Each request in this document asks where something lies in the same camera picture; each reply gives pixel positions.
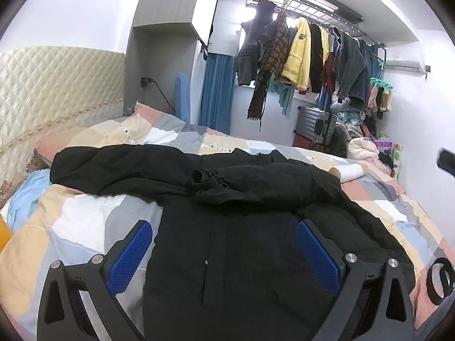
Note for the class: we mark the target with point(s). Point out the brown plaid scarf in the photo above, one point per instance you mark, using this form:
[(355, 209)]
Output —
[(274, 39)]

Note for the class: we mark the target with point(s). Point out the green sock hanger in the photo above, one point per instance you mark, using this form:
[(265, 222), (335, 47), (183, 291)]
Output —
[(378, 82)]

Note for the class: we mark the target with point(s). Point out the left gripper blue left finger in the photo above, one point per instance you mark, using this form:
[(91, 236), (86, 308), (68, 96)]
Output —
[(62, 314)]

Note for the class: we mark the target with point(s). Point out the yellow fleece jacket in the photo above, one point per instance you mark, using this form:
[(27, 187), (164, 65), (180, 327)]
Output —
[(297, 66)]

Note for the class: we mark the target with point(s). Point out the white air conditioner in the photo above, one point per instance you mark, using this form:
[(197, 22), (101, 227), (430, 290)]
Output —
[(405, 65)]

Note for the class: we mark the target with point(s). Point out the cream fluffy blanket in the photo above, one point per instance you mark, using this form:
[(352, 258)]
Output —
[(362, 149)]

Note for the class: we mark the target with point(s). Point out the black hanging garment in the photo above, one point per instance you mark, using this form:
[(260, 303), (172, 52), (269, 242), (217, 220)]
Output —
[(316, 60)]

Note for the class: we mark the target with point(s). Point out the patchwork pastel bed quilt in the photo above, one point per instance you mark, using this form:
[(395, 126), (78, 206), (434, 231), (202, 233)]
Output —
[(73, 227)]

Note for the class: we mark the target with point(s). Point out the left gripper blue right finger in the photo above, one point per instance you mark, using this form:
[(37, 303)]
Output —
[(318, 257)]

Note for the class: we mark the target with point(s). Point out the metal ceiling drying rack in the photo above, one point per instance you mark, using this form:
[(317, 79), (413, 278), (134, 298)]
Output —
[(328, 13)]

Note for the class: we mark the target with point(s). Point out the silver ribbed suitcase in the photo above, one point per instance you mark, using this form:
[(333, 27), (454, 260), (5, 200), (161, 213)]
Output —
[(314, 129)]

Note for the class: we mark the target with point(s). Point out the grey wall cabinet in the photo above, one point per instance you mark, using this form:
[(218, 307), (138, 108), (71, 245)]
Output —
[(166, 37)]

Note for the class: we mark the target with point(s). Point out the white and tan roll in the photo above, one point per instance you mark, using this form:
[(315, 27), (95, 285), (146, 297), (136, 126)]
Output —
[(347, 173)]

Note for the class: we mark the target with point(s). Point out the teal hanging cloth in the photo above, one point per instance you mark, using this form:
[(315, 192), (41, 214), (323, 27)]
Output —
[(285, 94)]

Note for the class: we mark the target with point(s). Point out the blue curtain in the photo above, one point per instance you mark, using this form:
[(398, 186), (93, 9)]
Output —
[(218, 92)]

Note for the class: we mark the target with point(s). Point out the cream quilted headboard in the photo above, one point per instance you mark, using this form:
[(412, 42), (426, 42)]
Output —
[(46, 89)]

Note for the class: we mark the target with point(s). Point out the large black coat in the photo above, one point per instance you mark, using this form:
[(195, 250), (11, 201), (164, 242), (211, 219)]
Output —
[(226, 262)]

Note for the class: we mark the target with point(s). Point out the dark grey hanging jacket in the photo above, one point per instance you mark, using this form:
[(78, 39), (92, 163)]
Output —
[(250, 51)]

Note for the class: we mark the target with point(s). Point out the denim hanging jacket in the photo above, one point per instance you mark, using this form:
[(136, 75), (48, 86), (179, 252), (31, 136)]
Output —
[(352, 68)]

